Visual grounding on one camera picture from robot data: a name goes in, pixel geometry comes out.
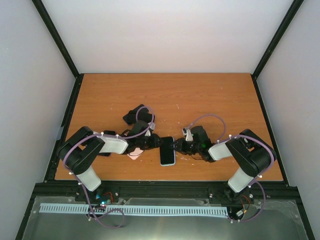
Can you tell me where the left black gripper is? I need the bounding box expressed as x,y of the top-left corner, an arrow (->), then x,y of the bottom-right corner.
136,133 -> 165,151

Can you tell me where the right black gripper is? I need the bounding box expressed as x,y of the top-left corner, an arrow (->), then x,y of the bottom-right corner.
168,137 -> 201,156

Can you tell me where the pink phone case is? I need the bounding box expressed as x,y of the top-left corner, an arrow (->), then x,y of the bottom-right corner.
127,147 -> 144,160

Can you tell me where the light blue phone case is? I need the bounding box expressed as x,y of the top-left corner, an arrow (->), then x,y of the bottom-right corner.
159,136 -> 176,167

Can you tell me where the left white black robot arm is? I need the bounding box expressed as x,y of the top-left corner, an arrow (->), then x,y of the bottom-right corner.
57,120 -> 163,202

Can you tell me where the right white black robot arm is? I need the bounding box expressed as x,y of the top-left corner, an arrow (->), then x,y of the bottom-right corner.
171,125 -> 277,202

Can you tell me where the black phone case rear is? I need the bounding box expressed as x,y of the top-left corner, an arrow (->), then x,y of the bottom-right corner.
122,104 -> 152,126

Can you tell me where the dark maroon cased phone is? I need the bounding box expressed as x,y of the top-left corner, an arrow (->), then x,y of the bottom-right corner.
98,130 -> 116,157

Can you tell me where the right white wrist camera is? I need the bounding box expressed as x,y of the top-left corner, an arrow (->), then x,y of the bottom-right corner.
182,127 -> 193,142

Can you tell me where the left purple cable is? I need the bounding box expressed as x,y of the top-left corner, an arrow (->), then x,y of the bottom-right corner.
62,106 -> 157,230

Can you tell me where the black aluminium frame rail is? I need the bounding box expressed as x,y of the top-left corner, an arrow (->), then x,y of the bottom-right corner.
34,179 -> 300,208

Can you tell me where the light blue cable duct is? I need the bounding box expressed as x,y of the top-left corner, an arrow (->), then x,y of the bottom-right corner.
38,203 -> 228,218

